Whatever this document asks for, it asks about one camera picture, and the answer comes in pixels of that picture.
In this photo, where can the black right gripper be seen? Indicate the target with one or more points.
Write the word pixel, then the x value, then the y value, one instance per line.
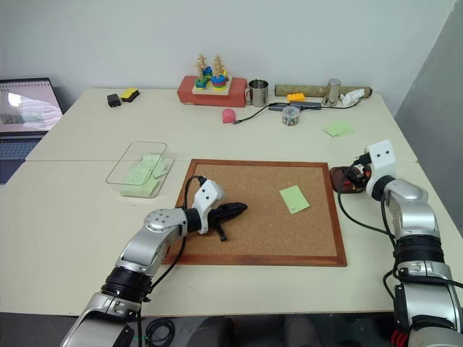
pixel 364 164

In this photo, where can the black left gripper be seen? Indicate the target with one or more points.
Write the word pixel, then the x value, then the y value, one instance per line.
pixel 214 217

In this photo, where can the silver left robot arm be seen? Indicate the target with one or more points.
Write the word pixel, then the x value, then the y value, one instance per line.
pixel 152 238

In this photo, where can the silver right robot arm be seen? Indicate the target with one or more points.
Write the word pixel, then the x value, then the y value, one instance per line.
pixel 416 231

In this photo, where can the green sticky note pad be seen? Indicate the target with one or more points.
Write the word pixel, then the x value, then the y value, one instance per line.
pixel 339 129

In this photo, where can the green sticky note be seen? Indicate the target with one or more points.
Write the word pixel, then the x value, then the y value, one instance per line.
pixel 139 190
pixel 151 162
pixel 294 199
pixel 137 176
pixel 162 169

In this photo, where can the clear jar of pushpins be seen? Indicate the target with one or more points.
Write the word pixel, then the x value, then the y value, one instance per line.
pixel 290 116

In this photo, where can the clear plastic box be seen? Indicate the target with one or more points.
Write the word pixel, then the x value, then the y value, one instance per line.
pixel 119 177

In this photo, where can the red rectangular box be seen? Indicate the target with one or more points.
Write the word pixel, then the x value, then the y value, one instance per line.
pixel 188 92

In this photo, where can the wood-framed cork board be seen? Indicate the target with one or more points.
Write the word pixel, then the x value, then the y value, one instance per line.
pixel 253 231

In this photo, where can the crumpled white tissue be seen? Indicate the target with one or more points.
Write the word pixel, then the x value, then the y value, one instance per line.
pixel 351 97

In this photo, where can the grey usb hub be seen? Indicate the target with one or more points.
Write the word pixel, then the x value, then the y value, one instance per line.
pixel 307 105
pixel 278 106

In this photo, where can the stainless steel tumbler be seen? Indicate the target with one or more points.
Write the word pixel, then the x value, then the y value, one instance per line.
pixel 331 92

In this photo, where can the brown cardboard tube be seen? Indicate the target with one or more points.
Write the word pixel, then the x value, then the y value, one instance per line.
pixel 311 89

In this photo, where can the yellow toy brick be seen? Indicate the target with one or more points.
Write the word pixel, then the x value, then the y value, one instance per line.
pixel 296 97

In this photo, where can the pink rounded block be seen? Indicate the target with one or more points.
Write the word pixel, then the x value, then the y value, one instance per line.
pixel 228 116

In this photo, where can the stainless steel mug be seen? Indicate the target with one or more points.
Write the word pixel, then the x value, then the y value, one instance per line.
pixel 259 93

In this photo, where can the yellow and black eraser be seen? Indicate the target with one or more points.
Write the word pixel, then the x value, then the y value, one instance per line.
pixel 130 94

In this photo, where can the black power adapter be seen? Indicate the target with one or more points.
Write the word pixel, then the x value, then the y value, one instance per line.
pixel 114 100

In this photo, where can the open laptop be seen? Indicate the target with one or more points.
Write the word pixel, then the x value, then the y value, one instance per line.
pixel 21 115

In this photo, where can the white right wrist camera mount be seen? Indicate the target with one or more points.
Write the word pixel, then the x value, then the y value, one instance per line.
pixel 381 159

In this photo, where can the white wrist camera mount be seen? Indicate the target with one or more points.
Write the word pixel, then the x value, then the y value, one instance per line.
pixel 381 159
pixel 207 193

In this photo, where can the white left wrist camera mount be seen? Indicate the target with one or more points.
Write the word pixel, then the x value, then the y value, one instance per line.
pixel 207 193

